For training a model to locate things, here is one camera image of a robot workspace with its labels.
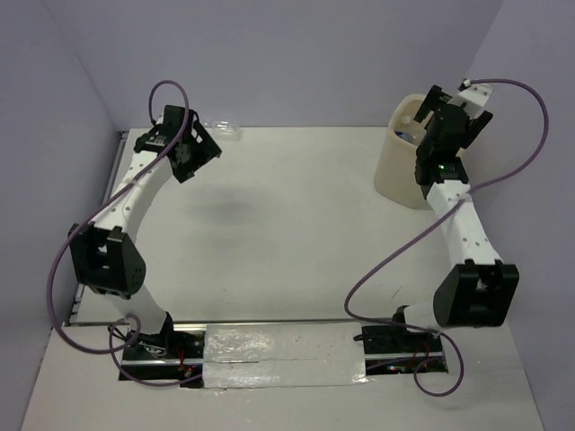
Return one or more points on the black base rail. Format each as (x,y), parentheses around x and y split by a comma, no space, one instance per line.
(387,350)

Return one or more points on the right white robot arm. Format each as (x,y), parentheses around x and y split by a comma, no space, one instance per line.
(478,290)

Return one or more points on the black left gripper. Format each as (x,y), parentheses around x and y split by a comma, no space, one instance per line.
(207,151)

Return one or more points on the white foil cover sheet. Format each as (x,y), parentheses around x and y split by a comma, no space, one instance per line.
(283,355)

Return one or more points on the clear bottle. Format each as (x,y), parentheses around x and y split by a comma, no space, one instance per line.
(223,129)

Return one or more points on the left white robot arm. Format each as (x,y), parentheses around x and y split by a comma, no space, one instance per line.
(104,252)

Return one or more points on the beige plastic bin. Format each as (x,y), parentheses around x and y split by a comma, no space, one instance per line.
(394,177)

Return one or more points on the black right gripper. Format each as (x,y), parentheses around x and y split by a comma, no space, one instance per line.
(433,100)

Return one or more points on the blue label Pocari bottle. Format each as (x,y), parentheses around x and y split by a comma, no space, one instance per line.
(409,130)

